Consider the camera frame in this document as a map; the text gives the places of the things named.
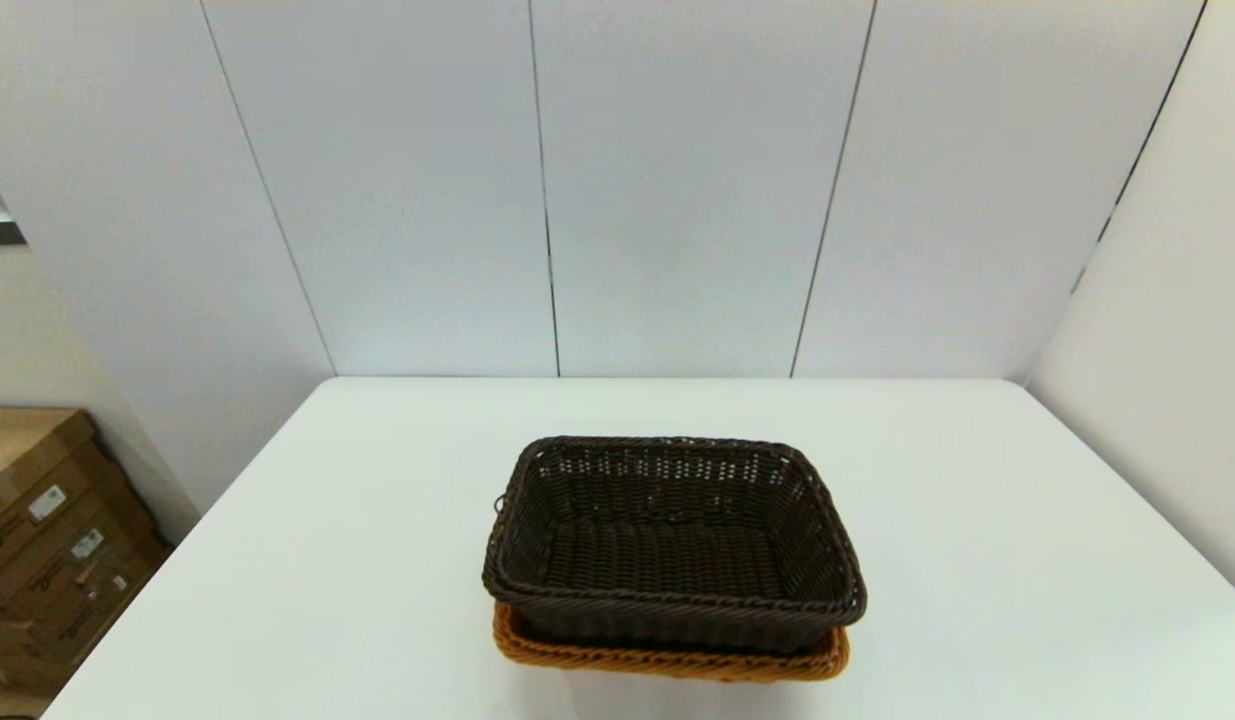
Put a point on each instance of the brown cardboard box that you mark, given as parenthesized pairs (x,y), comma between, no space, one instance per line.
(37,560)
(87,612)
(27,450)
(17,660)

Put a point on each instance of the dark brown wicker basket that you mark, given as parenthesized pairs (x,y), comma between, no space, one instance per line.
(667,560)

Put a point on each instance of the orange wicker basket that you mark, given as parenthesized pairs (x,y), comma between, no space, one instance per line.
(667,665)

